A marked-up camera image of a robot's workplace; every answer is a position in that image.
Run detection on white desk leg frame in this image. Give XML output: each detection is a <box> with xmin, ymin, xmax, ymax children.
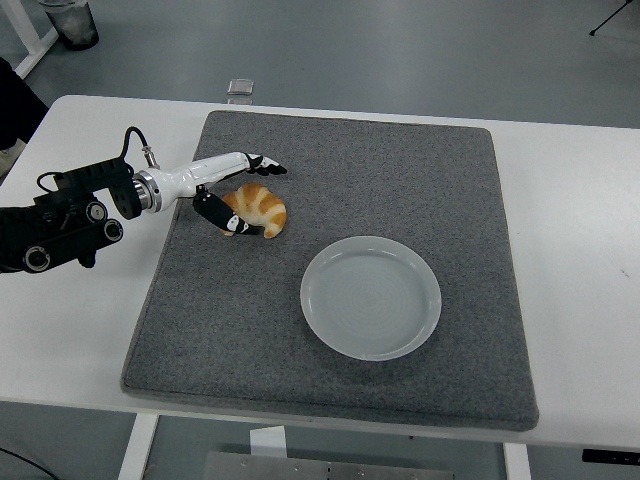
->
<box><xmin>0</xmin><ymin>0</ymin><xmax>60</xmax><ymax>81</ymax></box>

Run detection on dark mesh waste bin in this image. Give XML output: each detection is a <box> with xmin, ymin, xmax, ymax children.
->
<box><xmin>39</xmin><ymin>0</ymin><xmax>100</xmax><ymax>51</ymax></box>

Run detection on black table control box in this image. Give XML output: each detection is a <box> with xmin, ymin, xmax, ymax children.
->
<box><xmin>581</xmin><ymin>448</ymin><xmax>640</xmax><ymax>464</ymax></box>

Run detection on small clear floor plate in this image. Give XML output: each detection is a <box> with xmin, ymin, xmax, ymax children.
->
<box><xmin>226</xmin><ymin>78</ymin><xmax>257</xmax><ymax>105</ymax></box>

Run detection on pale grey round plate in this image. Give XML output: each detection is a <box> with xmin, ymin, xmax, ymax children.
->
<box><xmin>299</xmin><ymin>235</ymin><xmax>443</xmax><ymax>362</ymax></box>

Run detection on golden croissant bread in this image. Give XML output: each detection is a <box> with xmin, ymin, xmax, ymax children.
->
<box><xmin>220</xmin><ymin>182</ymin><xmax>288</xmax><ymax>240</ymax></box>

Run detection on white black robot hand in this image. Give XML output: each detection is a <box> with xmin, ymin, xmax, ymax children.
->
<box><xmin>158</xmin><ymin>151</ymin><xmax>289</xmax><ymax>238</ymax></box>

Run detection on person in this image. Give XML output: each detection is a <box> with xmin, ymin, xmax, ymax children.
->
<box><xmin>0</xmin><ymin>56</ymin><xmax>50</xmax><ymax>176</ymax></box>

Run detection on white table leg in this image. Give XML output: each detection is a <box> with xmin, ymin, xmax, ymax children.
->
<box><xmin>117</xmin><ymin>413</ymin><xmax>160</xmax><ymax>480</ymax></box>
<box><xmin>502</xmin><ymin>442</ymin><xmax>532</xmax><ymax>480</ymax></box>

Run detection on black tripod leg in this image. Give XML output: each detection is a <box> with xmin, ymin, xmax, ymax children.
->
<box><xmin>588</xmin><ymin>0</ymin><xmax>640</xmax><ymax>37</ymax></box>

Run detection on black floor cable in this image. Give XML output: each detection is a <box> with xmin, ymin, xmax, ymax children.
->
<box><xmin>0</xmin><ymin>446</ymin><xmax>49</xmax><ymax>480</ymax></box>

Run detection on grey speckled felt mat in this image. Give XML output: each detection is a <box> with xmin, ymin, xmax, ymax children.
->
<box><xmin>121</xmin><ymin>109</ymin><xmax>540</xmax><ymax>434</ymax></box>

